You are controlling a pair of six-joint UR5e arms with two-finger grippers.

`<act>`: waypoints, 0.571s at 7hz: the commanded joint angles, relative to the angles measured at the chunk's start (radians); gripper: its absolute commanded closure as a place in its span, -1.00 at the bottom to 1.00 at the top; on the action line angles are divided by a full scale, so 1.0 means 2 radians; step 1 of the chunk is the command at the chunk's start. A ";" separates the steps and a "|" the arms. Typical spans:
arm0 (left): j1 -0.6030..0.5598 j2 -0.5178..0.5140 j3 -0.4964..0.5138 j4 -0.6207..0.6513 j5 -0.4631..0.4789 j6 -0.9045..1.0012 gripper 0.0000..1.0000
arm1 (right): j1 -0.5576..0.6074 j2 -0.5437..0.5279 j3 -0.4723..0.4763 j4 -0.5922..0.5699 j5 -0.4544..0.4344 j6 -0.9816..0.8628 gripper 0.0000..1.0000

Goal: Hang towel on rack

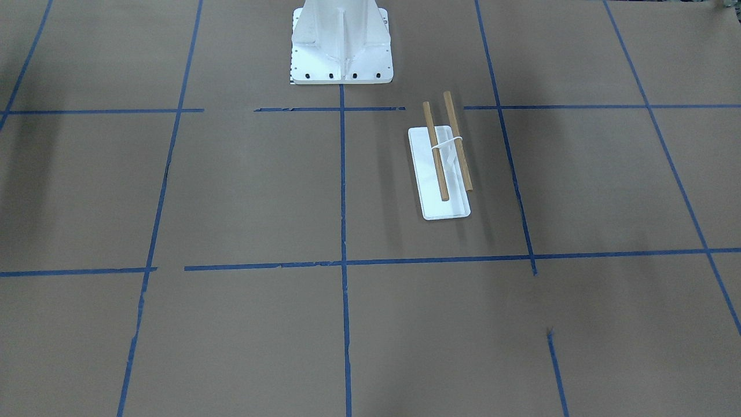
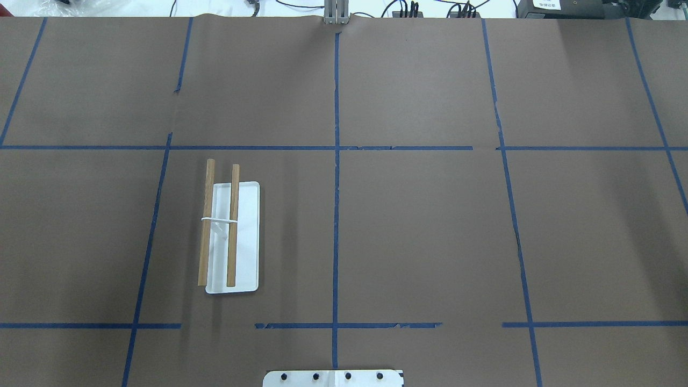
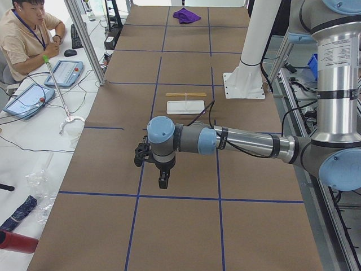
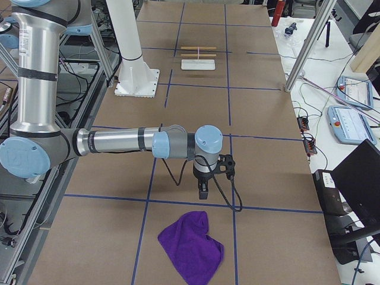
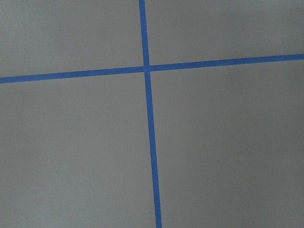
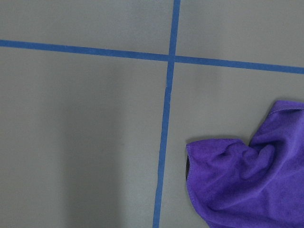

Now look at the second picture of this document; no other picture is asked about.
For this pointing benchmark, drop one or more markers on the wooden rack bar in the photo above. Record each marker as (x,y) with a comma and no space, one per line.
(233,228)
(204,254)

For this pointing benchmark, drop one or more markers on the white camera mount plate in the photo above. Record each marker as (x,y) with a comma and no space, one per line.
(357,377)

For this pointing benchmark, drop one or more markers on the aluminium profile post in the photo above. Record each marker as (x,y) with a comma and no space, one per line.
(336,12)

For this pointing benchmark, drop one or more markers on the right wooden rack bar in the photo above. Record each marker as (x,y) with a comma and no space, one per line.
(233,228)

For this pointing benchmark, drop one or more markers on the left wooden rack bar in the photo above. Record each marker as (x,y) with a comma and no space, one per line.
(204,254)

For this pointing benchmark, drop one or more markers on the black power box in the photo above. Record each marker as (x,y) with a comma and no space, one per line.
(561,10)

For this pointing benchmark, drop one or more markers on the white towel rack base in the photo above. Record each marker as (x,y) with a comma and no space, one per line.
(248,247)

